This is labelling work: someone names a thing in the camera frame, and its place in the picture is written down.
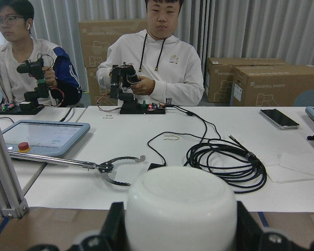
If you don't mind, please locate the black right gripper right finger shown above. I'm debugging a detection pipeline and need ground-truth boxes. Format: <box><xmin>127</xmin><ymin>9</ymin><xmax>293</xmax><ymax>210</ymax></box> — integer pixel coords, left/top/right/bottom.
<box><xmin>236</xmin><ymin>201</ymin><xmax>263</xmax><ymax>251</ymax></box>

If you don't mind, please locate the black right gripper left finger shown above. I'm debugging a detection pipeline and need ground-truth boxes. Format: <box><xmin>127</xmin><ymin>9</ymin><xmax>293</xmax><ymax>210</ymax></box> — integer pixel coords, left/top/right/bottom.
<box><xmin>100</xmin><ymin>202</ymin><xmax>126</xmax><ymax>250</ymax></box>

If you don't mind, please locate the white ikea cup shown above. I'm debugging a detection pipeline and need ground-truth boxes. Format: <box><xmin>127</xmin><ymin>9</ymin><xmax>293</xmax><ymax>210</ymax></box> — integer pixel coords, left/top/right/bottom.
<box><xmin>125</xmin><ymin>166</ymin><xmax>237</xmax><ymax>250</ymax></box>

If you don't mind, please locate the black power adapter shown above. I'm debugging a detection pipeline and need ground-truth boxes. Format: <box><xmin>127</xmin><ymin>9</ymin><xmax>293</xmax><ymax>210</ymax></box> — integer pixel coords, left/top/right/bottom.
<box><xmin>148</xmin><ymin>163</ymin><xmax>165</xmax><ymax>171</ymax></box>

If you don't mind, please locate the black smartphone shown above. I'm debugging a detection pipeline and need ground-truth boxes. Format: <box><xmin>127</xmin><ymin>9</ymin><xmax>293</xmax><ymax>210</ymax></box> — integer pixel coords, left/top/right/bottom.
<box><xmin>260</xmin><ymin>109</ymin><xmax>299</xmax><ymax>130</ymax></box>

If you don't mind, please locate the cardboard box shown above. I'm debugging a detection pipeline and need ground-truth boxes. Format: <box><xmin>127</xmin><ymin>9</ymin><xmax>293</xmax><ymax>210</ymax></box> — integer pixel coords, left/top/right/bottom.
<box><xmin>230</xmin><ymin>64</ymin><xmax>314</xmax><ymax>107</ymax></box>

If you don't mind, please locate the person in white hoodie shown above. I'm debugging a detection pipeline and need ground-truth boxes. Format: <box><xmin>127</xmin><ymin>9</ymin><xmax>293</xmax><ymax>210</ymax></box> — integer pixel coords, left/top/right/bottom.
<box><xmin>96</xmin><ymin>1</ymin><xmax>204</xmax><ymax>106</ymax></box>

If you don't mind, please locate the person with glasses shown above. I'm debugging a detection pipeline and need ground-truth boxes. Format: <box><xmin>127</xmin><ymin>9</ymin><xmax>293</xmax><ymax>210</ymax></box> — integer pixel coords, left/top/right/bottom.
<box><xmin>0</xmin><ymin>1</ymin><xmax>82</xmax><ymax>107</ymax></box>

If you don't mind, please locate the coiled black cable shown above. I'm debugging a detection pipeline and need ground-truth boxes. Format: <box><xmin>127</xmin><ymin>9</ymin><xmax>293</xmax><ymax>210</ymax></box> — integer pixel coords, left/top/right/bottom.
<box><xmin>183</xmin><ymin>138</ymin><xmax>267</xmax><ymax>195</ymax></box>

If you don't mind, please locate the green-handled reacher grabber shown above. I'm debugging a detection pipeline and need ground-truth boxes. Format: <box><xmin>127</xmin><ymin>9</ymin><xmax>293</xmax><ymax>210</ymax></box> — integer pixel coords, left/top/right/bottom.
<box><xmin>8</xmin><ymin>150</ymin><xmax>145</xmax><ymax>186</ymax></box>

